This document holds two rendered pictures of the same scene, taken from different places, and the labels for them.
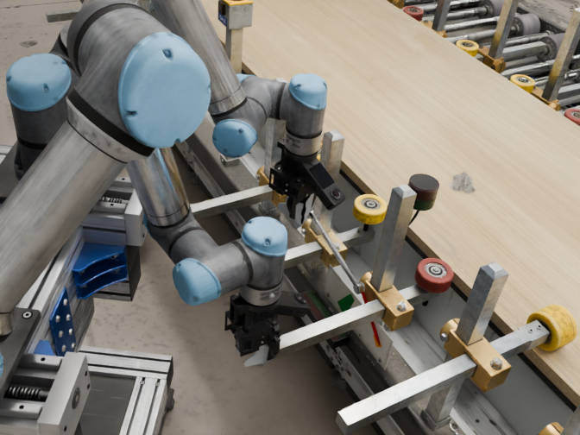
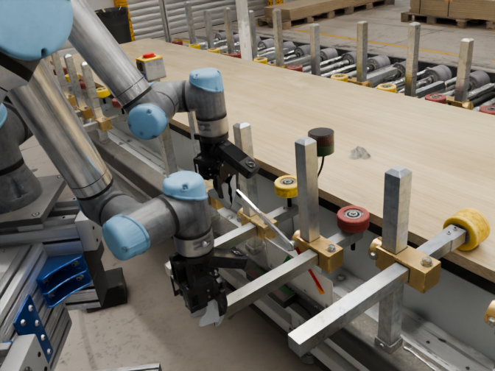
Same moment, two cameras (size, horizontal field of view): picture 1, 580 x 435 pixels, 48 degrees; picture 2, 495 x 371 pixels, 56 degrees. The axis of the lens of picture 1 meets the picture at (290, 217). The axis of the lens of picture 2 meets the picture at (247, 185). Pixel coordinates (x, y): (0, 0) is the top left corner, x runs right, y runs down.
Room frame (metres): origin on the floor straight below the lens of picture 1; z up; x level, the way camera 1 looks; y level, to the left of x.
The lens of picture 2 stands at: (0.07, -0.08, 1.55)
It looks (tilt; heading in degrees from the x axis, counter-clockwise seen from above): 28 degrees down; 0
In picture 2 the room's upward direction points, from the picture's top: 7 degrees counter-clockwise
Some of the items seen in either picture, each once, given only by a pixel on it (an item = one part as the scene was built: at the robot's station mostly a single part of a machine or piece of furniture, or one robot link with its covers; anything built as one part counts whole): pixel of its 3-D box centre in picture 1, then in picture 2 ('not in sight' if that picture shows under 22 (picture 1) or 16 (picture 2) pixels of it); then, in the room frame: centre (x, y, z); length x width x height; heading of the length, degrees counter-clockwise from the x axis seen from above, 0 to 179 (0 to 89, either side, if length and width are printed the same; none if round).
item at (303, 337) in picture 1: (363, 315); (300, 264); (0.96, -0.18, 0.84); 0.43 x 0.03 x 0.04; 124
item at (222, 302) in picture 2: (269, 342); (217, 297); (0.81, 0.01, 0.91); 0.05 x 0.02 x 0.09; 34
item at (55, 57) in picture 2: not in sight; (63, 84); (2.70, 0.89, 0.91); 0.04 x 0.04 x 0.48; 34
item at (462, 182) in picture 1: (464, 180); (360, 151); (1.41, -0.44, 0.91); 0.09 x 0.07 x 0.02; 158
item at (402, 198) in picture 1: (382, 275); (309, 227); (1.03, -0.21, 0.90); 0.04 x 0.04 x 0.48; 34
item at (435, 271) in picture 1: (430, 286); (353, 230); (1.06, -0.33, 0.85); 0.08 x 0.08 x 0.11
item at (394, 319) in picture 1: (386, 299); (317, 248); (1.02, -0.23, 0.85); 0.14 x 0.06 x 0.05; 34
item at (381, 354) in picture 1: (356, 315); (297, 273); (1.04, -0.18, 0.75); 0.26 x 0.01 x 0.10; 34
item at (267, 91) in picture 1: (255, 100); (164, 99); (1.14, 0.10, 1.23); 0.11 x 0.11 x 0.08; 81
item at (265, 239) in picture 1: (261, 253); (185, 205); (0.82, 0.04, 1.13); 0.09 x 0.08 x 0.11; 130
